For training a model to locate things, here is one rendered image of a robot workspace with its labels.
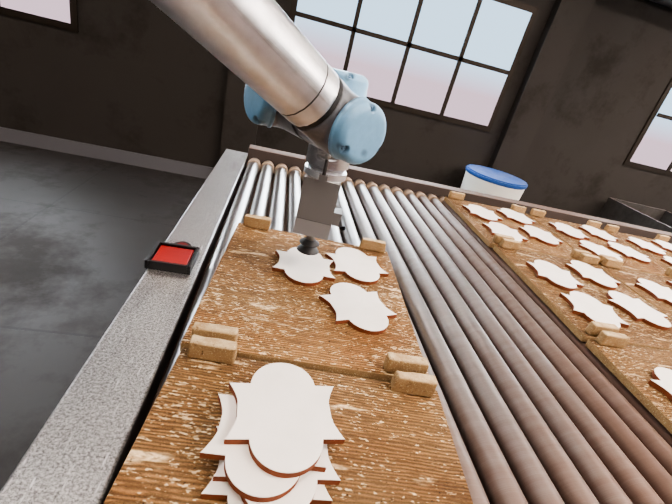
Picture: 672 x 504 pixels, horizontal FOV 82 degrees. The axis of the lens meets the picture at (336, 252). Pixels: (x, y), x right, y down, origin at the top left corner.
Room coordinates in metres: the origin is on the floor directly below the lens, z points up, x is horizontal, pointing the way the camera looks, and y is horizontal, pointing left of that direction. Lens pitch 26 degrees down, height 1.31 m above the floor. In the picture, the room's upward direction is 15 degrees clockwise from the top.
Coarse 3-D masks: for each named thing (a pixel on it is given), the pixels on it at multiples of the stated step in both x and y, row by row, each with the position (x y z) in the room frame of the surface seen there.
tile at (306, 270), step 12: (276, 252) 0.69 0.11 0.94; (288, 252) 0.69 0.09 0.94; (276, 264) 0.63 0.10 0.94; (288, 264) 0.64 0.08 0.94; (300, 264) 0.66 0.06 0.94; (312, 264) 0.67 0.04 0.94; (324, 264) 0.68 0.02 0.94; (288, 276) 0.60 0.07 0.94; (300, 276) 0.61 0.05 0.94; (312, 276) 0.62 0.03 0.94; (324, 276) 0.64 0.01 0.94
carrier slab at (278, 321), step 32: (224, 256) 0.63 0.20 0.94; (256, 256) 0.66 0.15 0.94; (384, 256) 0.81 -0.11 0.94; (224, 288) 0.53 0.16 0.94; (256, 288) 0.55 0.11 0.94; (288, 288) 0.58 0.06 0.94; (320, 288) 0.60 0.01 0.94; (384, 288) 0.66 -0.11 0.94; (192, 320) 0.43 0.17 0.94; (224, 320) 0.45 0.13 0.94; (256, 320) 0.47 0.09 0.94; (288, 320) 0.49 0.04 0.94; (320, 320) 0.51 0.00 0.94; (256, 352) 0.40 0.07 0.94; (288, 352) 0.42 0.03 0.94; (320, 352) 0.44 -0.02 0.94; (352, 352) 0.45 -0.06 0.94; (384, 352) 0.47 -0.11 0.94; (416, 352) 0.49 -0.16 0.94
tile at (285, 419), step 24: (240, 384) 0.31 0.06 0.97; (264, 384) 0.32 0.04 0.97; (288, 384) 0.33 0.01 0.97; (312, 384) 0.34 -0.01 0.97; (240, 408) 0.28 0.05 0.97; (264, 408) 0.29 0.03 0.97; (288, 408) 0.30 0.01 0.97; (312, 408) 0.30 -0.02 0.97; (240, 432) 0.25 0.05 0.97; (264, 432) 0.26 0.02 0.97; (288, 432) 0.27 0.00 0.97; (312, 432) 0.28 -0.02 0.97; (336, 432) 0.28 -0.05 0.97; (264, 456) 0.24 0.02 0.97; (288, 456) 0.24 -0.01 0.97; (312, 456) 0.25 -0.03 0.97
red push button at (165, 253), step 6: (162, 246) 0.62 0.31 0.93; (168, 246) 0.62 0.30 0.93; (156, 252) 0.59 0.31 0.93; (162, 252) 0.60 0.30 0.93; (168, 252) 0.60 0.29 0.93; (174, 252) 0.61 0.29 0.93; (180, 252) 0.61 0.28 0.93; (186, 252) 0.62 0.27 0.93; (192, 252) 0.62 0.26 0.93; (156, 258) 0.57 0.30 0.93; (162, 258) 0.58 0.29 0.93; (168, 258) 0.58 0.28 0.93; (174, 258) 0.59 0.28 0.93; (180, 258) 0.59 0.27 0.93; (186, 258) 0.60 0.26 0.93; (186, 264) 0.58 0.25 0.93
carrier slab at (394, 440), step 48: (192, 384) 0.32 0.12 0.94; (336, 384) 0.38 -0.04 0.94; (384, 384) 0.41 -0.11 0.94; (144, 432) 0.25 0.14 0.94; (192, 432) 0.27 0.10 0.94; (384, 432) 0.33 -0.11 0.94; (432, 432) 0.35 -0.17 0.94; (144, 480) 0.21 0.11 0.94; (192, 480) 0.22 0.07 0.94; (384, 480) 0.27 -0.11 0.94; (432, 480) 0.28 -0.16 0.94
